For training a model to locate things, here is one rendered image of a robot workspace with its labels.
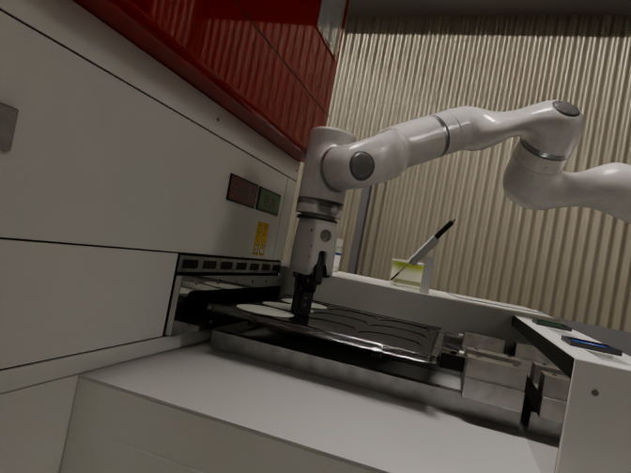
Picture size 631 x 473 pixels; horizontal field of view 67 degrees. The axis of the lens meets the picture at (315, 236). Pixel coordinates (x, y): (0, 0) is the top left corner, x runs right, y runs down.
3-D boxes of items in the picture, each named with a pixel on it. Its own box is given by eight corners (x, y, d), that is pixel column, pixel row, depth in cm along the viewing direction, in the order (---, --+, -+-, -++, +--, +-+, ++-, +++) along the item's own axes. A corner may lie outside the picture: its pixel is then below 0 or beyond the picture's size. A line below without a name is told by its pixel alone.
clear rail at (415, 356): (203, 310, 77) (204, 301, 77) (207, 310, 78) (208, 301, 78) (438, 367, 66) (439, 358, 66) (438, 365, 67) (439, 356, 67)
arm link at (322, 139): (355, 206, 85) (328, 205, 93) (368, 133, 85) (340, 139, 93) (314, 196, 81) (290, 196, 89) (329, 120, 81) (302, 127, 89)
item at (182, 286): (161, 334, 73) (173, 273, 74) (269, 312, 115) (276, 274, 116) (171, 337, 73) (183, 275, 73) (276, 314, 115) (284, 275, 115)
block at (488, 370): (464, 376, 68) (468, 355, 68) (464, 372, 71) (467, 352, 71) (524, 390, 65) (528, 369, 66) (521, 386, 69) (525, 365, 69)
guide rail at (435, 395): (208, 346, 82) (212, 328, 82) (214, 344, 84) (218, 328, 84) (518, 430, 68) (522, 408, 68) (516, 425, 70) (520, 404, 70)
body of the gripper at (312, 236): (349, 218, 84) (337, 281, 84) (325, 217, 93) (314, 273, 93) (311, 209, 81) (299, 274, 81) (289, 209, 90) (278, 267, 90)
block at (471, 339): (462, 344, 99) (465, 330, 99) (462, 343, 102) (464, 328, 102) (503, 354, 96) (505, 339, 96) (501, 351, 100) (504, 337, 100)
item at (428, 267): (402, 289, 109) (412, 232, 109) (404, 288, 113) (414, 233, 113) (429, 295, 107) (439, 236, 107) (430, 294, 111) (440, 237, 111)
